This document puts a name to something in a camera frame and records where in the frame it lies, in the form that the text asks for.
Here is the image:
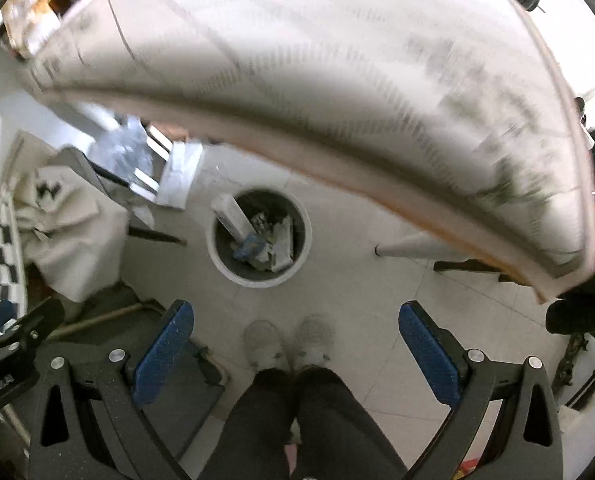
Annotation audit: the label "round grey trash bin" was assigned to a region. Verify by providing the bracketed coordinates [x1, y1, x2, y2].
[207, 188, 313, 289]

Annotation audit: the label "black white checkered cloth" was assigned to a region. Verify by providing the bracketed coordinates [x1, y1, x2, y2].
[0, 192, 27, 330]

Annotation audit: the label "cream cloth on chair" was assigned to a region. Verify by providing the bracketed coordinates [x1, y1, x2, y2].
[13, 166, 129, 302]

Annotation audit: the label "person's dark trouser legs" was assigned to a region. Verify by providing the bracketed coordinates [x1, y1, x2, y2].
[200, 367, 407, 479]

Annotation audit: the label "left white shoe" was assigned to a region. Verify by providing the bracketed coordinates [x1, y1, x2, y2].
[242, 320, 291, 373]

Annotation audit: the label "white shoe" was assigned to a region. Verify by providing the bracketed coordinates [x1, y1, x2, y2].
[242, 320, 291, 373]
[293, 314, 334, 372]

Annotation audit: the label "right white shoe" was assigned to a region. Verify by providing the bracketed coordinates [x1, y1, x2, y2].
[293, 314, 334, 372]

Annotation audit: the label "white patterned tablecloth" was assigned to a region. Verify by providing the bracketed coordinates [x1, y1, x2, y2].
[25, 0, 595, 300]

